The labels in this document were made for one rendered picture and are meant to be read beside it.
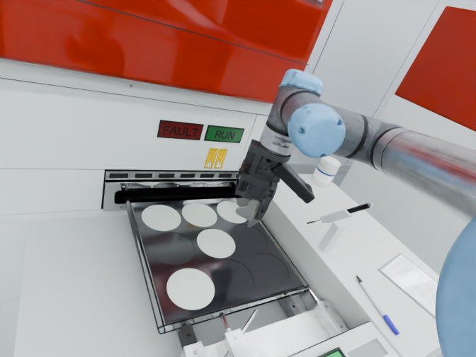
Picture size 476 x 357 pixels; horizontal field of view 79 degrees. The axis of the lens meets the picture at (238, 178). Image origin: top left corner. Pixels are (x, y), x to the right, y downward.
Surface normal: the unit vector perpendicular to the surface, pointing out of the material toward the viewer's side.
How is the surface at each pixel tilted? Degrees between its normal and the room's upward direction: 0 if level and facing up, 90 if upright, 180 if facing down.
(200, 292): 1
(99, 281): 0
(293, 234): 90
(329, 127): 91
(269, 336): 0
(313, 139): 90
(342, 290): 90
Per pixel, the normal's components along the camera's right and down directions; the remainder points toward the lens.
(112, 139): 0.43, 0.58
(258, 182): -0.06, 0.50
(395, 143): -0.74, -0.58
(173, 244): 0.30, -0.82
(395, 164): -0.99, 0.11
